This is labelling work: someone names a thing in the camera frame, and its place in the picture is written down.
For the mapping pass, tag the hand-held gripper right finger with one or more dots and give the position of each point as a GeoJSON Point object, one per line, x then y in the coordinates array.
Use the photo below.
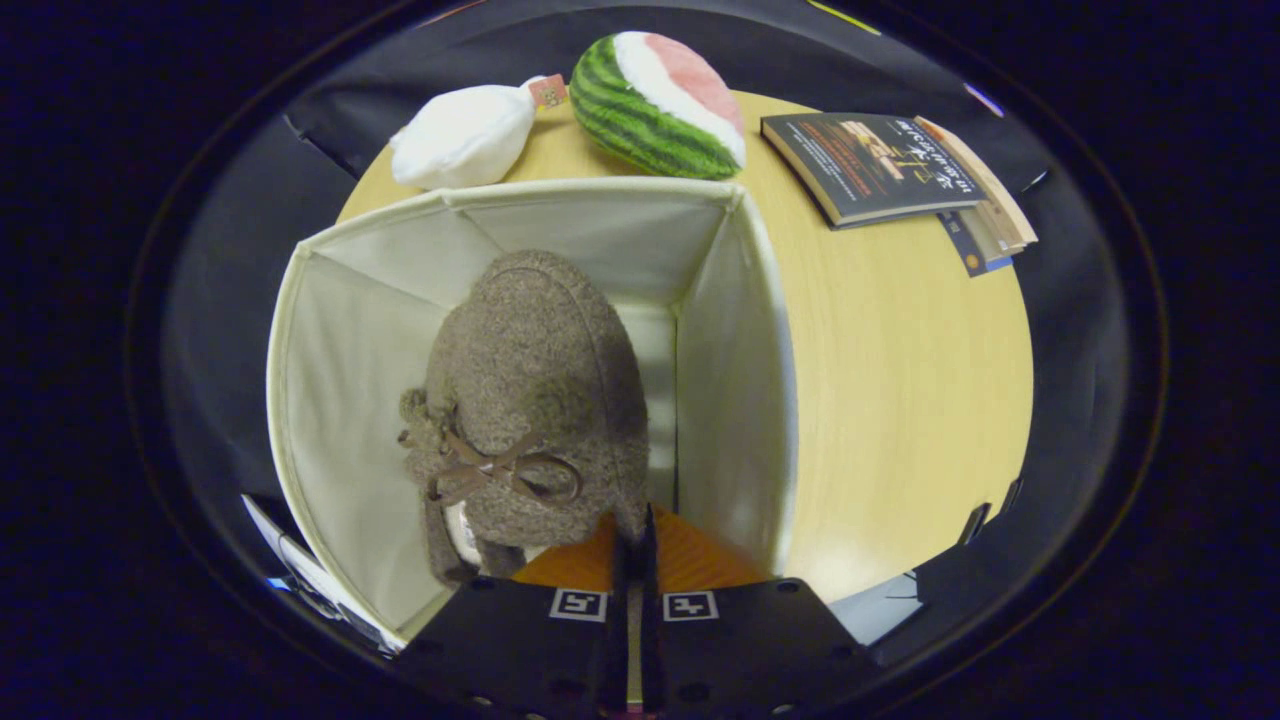
{"type": "Point", "coordinates": [650, 650]}

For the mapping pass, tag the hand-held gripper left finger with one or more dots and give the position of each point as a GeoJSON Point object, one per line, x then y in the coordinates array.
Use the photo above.
{"type": "Point", "coordinates": [619, 650]}

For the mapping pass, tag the brown fuzzy shoe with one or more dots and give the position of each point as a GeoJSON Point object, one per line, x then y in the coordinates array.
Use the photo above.
{"type": "Point", "coordinates": [540, 360]}

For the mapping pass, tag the fabric storage box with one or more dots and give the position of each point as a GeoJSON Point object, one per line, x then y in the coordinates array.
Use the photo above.
{"type": "Point", "coordinates": [340, 400]}

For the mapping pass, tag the white flat device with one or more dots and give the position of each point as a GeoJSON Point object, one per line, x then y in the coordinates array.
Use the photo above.
{"type": "Point", "coordinates": [290, 560]}

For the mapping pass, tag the black table clamp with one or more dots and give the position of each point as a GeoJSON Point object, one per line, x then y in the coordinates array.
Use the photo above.
{"type": "Point", "coordinates": [972, 524]}
{"type": "Point", "coordinates": [1011, 495]}

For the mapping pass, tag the black cover book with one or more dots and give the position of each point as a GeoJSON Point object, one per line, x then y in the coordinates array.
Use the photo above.
{"type": "Point", "coordinates": [870, 165]}

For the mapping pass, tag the white plush toy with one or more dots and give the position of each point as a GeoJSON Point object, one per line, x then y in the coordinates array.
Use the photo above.
{"type": "Point", "coordinates": [460, 135]}

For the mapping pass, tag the watermelon slice plush toy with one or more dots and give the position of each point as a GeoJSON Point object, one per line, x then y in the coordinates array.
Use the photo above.
{"type": "Point", "coordinates": [640, 110]}

